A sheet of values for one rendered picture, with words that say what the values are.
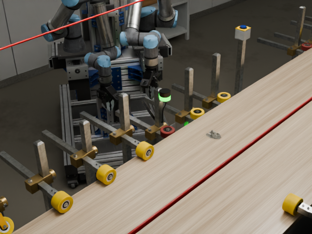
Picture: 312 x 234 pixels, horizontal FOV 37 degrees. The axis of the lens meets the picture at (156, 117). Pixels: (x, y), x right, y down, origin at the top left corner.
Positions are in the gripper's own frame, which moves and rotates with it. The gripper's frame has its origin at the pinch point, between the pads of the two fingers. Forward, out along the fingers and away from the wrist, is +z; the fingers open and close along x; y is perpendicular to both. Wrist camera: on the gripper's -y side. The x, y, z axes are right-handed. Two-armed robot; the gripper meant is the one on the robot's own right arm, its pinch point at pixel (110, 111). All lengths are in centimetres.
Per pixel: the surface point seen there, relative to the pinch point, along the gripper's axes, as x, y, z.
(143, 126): 1.4, -30.2, -3.5
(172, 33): -241, 169, 70
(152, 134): 4.3, -39.6, -3.6
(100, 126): 26.5, -24.0, -13.0
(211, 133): -12, -68, -9
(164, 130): 1.9, -46.5, -8.0
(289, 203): 13, -128, -15
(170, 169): 24, -71, -8
